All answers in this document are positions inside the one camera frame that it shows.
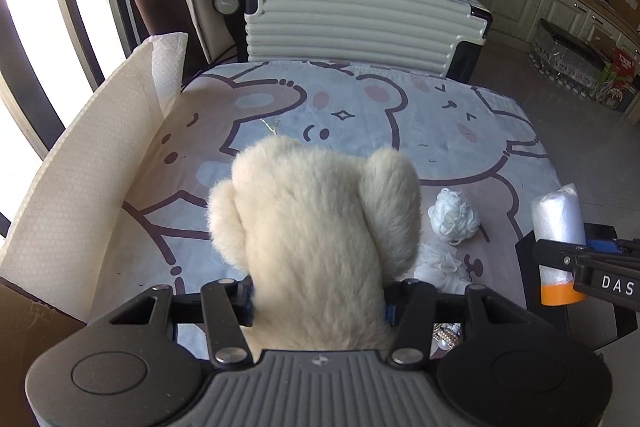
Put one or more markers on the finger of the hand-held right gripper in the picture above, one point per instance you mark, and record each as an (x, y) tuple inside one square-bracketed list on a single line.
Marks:
[(602, 244), (552, 257)]

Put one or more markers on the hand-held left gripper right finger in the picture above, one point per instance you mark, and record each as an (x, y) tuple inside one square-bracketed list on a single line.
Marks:
[(391, 312)]

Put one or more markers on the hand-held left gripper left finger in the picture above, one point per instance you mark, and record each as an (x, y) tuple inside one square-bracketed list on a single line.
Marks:
[(220, 307)]

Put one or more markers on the clear plastic bag roll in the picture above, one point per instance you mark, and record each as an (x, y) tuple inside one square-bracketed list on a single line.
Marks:
[(557, 217)]

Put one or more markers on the white mesh pouf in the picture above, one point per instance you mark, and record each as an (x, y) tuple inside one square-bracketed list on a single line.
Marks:
[(440, 264)]

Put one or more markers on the white yarn ball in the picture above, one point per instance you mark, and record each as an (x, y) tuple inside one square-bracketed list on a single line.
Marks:
[(452, 214)]

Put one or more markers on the cream plush toy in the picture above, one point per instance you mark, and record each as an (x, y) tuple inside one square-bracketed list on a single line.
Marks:
[(310, 232)]

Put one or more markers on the pearl bead jewellery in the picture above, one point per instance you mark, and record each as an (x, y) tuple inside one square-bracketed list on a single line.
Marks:
[(447, 337)]

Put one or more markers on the colourful printed carton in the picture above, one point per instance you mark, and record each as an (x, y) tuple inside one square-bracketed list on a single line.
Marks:
[(617, 82)]

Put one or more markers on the cartoon printed blanket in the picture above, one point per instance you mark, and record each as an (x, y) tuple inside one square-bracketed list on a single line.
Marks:
[(400, 132)]

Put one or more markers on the wrapped water bottle pack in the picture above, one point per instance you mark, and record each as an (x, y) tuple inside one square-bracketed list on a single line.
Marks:
[(570, 62)]

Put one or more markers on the white foam sheet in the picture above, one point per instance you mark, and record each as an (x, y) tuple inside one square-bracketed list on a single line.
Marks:
[(75, 182)]

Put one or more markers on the brown cardboard box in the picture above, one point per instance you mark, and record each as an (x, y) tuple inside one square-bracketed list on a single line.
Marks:
[(30, 332)]

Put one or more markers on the flat brown cardboard piece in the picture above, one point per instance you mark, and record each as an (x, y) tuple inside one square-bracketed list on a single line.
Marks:
[(605, 39)]

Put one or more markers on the white ribbed suitcase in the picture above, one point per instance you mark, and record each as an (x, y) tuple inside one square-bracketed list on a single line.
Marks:
[(350, 22)]

